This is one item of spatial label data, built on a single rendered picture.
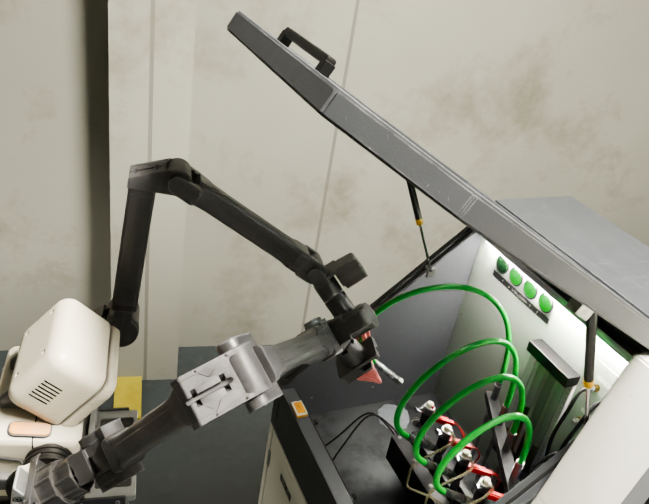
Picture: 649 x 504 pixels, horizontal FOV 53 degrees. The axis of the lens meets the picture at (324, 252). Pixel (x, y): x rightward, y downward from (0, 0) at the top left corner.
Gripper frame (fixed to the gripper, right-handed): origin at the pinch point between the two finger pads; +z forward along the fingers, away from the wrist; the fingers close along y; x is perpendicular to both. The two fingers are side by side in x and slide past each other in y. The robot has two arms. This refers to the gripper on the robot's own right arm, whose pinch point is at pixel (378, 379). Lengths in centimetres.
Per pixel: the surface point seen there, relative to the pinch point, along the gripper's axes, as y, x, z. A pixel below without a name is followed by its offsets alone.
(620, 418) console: 39, -33, 9
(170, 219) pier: -64, 137, -13
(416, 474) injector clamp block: -8.8, -5.6, 27.2
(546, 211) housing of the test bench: 55, 40, 19
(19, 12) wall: -53, 158, -105
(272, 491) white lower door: -57, 21, 33
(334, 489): -24.9, -7.4, 14.6
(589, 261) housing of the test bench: 54, 14, 18
